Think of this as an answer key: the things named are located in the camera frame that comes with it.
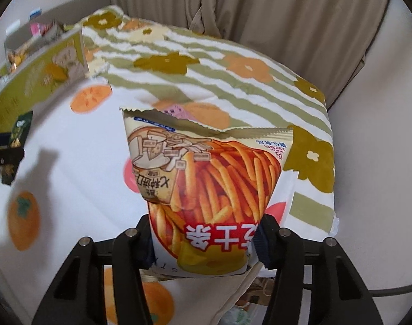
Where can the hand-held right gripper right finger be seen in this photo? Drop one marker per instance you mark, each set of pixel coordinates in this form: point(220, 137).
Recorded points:
point(265, 247)

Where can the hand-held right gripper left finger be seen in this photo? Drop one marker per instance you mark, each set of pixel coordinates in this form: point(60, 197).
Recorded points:
point(124, 260)

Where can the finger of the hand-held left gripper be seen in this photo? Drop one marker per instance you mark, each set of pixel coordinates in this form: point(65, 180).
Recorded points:
point(6, 160)

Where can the dark green snack packet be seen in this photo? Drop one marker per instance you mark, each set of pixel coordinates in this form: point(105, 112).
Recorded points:
point(21, 125)

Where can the orange cheese stick snack bag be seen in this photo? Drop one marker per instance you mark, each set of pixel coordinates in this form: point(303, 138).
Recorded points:
point(206, 182)

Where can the green cardboard box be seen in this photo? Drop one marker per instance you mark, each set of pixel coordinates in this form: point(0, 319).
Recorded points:
point(40, 74)

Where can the white fruit print blanket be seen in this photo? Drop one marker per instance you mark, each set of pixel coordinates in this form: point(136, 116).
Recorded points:
point(80, 162)

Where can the small orange snack packet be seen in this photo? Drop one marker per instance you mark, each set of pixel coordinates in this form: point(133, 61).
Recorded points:
point(14, 60)

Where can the pink snack packet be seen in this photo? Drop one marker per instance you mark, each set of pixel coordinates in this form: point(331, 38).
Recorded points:
point(38, 29)

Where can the green floral striped quilt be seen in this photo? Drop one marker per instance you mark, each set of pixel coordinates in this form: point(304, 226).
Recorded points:
point(226, 74)

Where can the beige curtain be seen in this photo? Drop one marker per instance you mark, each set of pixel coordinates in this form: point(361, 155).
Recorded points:
point(260, 13)

